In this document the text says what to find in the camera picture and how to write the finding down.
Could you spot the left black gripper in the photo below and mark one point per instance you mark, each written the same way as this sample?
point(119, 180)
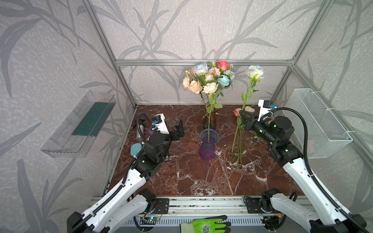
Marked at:
point(179, 132)

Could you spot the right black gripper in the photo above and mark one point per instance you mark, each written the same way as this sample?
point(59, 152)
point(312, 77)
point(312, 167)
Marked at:
point(248, 123)

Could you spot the blue purple glass vase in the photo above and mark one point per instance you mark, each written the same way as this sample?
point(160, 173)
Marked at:
point(208, 150)

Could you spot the red glass vase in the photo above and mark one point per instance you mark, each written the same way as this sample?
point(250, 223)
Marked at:
point(210, 119)

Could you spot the light blue flower stem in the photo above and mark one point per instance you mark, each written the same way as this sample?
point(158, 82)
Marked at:
point(226, 78)

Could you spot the pink red rose stem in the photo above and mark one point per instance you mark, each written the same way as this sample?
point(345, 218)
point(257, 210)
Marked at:
point(222, 65)

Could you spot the cream white rose stem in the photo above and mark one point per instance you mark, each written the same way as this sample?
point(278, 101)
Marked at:
point(249, 109)

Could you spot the white blue rose stem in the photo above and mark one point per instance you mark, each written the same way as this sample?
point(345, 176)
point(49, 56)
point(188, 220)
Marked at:
point(200, 71)

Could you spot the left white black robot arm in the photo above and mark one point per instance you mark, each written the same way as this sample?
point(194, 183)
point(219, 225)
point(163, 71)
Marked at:
point(153, 153)

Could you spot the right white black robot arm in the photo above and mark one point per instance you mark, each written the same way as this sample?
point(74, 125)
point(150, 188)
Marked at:
point(329, 216)

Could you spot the pink white flower bunch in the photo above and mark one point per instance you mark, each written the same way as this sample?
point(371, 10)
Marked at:
point(247, 143)

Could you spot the purple scissors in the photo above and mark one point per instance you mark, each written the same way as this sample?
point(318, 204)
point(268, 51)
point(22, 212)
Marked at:
point(150, 131)

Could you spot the spray bottle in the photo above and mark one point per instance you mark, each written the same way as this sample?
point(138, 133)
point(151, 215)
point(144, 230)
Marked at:
point(140, 132)

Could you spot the light blue spatula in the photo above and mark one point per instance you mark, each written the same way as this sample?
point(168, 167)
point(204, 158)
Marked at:
point(135, 149)

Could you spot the green circuit board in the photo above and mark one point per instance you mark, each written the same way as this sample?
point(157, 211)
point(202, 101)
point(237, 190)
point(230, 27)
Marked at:
point(150, 220)

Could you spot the green work glove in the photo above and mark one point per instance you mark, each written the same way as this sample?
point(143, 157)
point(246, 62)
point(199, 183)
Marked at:
point(213, 224)

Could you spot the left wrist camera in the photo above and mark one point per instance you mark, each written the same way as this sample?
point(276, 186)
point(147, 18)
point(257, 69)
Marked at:
point(159, 124)

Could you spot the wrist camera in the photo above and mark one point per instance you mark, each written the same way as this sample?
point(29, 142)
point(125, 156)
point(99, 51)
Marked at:
point(265, 108)
point(159, 124)

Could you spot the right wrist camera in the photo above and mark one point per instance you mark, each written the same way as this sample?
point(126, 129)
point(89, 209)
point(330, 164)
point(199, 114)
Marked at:
point(265, 108)

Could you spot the aluminium front rail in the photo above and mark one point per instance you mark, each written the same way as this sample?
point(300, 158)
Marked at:
point(204, 205)

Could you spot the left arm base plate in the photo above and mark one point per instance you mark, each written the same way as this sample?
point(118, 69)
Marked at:
point(161, 206)

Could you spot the white wire mesh basket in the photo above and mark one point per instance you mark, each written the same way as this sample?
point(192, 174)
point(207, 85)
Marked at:
point(326, 135)

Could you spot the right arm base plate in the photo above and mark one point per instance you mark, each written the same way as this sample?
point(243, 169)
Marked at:
point(253, 205)

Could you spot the clear plastic wall shelf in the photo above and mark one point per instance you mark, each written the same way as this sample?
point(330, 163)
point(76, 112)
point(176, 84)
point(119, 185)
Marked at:
point(77, 133)

